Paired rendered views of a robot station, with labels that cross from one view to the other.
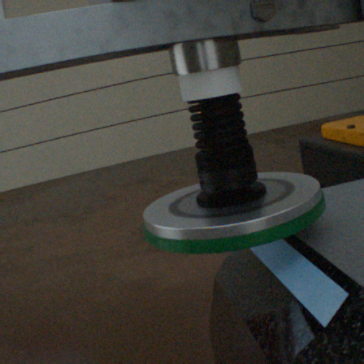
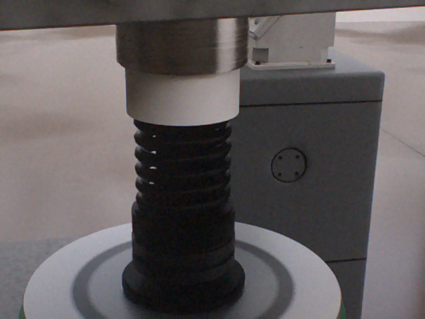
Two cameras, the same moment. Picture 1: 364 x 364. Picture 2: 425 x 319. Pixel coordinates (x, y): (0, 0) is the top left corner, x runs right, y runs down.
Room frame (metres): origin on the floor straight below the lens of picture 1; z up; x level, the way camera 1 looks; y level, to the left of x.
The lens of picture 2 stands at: (0.98, -0.04, 1.10)
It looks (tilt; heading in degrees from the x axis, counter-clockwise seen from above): 19 degrees down; 179
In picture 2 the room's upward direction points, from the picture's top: 1 degrees clockwise
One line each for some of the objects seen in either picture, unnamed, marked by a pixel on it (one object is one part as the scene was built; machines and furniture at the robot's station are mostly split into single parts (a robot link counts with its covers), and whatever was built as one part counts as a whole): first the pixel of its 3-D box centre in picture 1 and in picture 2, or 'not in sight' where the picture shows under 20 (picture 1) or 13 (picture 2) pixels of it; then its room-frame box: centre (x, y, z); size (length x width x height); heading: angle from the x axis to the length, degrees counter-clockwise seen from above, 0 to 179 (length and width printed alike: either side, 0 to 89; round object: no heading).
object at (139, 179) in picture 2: (216, 115); (182, 147); (0.59, -0.06, 0.98); 0.06 x 0.06 x 0.09
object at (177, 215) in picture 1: (232, 201); (183, 288); (0.59, -0.06, 0.87); 0.21 x 0.21 x 0.01
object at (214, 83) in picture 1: (210, 80); (182, 82); (0.59, -0.06, 1.02); 0.07 x 0.07 x 0.04
